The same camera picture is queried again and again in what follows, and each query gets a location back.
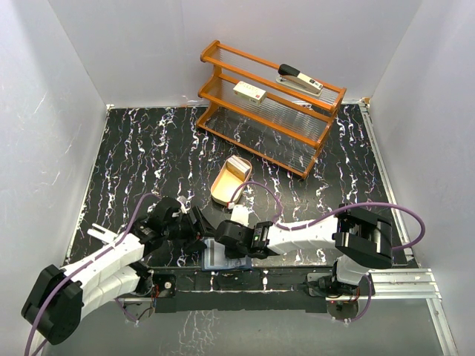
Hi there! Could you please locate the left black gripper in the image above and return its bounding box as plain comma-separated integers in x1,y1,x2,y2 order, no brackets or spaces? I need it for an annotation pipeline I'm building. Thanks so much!
163,206,214,252

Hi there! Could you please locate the blue card holder wallet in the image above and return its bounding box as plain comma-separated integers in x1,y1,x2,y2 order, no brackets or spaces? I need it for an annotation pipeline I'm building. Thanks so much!
202,238,252,271

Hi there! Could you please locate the stack of credit cards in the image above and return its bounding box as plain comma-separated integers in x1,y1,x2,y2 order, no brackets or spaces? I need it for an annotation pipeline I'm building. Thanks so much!
226,156,251,181

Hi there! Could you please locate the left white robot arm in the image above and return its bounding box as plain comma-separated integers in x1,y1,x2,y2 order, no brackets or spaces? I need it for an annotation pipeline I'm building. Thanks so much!
21,197,215,345

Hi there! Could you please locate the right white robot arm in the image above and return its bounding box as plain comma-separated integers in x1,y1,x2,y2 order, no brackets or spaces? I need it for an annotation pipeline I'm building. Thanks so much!
214,207,393,298

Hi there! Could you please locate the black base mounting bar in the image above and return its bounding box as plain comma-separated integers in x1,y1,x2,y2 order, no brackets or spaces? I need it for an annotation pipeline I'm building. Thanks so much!
150,266,376,314

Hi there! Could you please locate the orange wooden three-tier rack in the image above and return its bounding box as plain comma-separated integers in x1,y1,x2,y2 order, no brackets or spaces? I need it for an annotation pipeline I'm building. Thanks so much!
197,40,347,178

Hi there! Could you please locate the white staples box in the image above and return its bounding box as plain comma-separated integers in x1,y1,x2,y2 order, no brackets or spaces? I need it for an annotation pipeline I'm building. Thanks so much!
233,81,267,105

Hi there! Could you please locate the black and beige stapler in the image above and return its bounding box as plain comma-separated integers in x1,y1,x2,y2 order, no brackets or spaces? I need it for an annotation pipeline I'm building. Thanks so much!
276,64,324,97

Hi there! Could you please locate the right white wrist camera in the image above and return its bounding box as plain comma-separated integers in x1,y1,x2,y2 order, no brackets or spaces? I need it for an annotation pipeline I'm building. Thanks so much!
227,202,249,227

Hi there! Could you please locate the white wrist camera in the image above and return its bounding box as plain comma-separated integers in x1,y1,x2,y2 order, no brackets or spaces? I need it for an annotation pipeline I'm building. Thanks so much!
227,202,249,227
177,196,189,214

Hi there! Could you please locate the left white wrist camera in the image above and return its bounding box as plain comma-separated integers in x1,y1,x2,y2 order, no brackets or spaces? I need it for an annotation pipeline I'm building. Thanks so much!
177,196,189,214

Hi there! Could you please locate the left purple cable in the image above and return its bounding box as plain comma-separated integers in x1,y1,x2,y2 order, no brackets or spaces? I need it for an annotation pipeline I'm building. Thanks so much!
23,192,164,356

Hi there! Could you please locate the aluminium frame rail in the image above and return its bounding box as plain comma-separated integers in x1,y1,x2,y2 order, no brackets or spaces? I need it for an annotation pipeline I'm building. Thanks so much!
358,98,458,356

